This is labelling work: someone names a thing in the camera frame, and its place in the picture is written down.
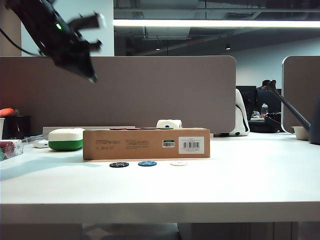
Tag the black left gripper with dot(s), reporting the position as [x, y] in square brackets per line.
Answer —
[65, 50]

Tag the blue poker chip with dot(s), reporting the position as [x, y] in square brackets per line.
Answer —
[147, 163]

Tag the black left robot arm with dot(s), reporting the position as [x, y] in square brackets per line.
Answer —
[32, 17]

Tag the red poker chip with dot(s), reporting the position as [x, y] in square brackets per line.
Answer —
[136, 128]
[152, 128]
[118, 128]

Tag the clear plastic chip tray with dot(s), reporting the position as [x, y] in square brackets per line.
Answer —
[30, 140]

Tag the brown cardboard box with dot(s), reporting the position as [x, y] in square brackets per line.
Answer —
[140, 150]

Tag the black poker chip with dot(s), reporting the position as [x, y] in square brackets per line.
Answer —
[119, 164]

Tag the white chip stack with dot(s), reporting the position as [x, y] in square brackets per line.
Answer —
[18, 147]

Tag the green chip stack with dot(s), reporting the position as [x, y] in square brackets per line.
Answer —
[2, 156]

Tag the white poker chip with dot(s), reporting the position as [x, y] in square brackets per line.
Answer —
[178, 163]

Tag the wide grey-brown desk partition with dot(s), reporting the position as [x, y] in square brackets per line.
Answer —
[150, 95]

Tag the white and green case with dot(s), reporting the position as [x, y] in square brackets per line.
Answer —
[65, 140]

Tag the black mesh pen holder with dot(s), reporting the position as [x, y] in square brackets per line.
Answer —
[22, 127]

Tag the white earbuds case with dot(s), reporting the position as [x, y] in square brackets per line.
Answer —
[41, 144]

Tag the orange cloth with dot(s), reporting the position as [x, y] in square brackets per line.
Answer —
[7, 111]

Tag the white curved plastic stand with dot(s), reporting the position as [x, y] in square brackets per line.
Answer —
[241, 112]

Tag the black computer monitor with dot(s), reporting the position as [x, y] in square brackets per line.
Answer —
[247, 100]

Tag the grey under-desk panel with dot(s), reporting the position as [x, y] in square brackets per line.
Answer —
[37, 232]

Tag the person with black hair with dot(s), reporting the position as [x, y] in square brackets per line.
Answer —
[265, 83]

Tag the small clear background bottle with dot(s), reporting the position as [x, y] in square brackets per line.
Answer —
[265, 109]

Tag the dark monitor back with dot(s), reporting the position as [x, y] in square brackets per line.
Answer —
[271, 102]

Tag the black bag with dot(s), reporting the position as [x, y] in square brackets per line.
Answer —
[270, 126]

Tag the narrow grey-brown desk partition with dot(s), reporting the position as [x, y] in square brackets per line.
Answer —
[302, 82]

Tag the white paper bowl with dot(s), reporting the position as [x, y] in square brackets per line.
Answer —
[301, 133]

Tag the dark grey watering can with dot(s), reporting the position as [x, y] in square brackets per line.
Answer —
[315, 130]

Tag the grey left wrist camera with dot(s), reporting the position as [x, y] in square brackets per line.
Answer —
[96, 21]

